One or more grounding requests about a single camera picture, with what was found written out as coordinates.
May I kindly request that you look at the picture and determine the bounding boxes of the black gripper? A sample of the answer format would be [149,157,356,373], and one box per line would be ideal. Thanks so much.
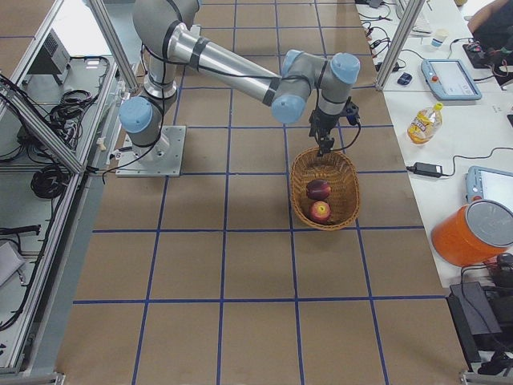
[309,98,360,157]

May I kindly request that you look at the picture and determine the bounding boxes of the dark red apple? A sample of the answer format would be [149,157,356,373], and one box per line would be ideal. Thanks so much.
[306,179,332,201]

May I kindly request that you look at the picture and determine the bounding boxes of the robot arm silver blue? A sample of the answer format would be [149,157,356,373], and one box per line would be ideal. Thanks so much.
[132,1,361,156]

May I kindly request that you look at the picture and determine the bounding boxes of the brown wicker basket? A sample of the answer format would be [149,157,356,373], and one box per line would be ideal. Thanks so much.
[290,148,360,231]

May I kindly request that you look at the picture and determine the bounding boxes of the black power adapter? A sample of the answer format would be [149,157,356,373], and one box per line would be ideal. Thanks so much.
[406,162,443,178]

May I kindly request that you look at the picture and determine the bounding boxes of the orange juice bottle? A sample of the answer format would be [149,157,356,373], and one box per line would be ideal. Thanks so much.
[407,102,444,144]

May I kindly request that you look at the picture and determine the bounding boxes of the far teach pendant blue grey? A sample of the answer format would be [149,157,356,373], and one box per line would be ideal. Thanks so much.
[421,59,482,101]

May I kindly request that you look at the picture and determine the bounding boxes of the teach pendant blue grey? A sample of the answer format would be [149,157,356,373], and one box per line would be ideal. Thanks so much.
[421,59,482,101]
[466,165,512,210]

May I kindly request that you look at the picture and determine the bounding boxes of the white paper cup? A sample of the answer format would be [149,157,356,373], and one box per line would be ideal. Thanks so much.
[430,28,449,49]

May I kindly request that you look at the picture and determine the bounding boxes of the near teach pendant blue grey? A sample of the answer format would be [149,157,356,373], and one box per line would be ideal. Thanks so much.
[466,165,512,210]

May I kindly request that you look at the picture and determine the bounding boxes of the orange bucket grey lid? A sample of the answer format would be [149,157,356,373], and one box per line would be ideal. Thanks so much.
[430,200,512,267]

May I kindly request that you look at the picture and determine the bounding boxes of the aluminium frame post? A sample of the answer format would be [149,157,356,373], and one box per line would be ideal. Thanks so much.
[375,0,425,91]

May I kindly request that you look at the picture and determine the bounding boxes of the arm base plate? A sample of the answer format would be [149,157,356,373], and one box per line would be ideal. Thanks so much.
[115,125,187,177]

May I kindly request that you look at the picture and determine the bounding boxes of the coiled black cables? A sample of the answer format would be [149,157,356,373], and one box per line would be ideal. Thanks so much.
[30,164,67,201]

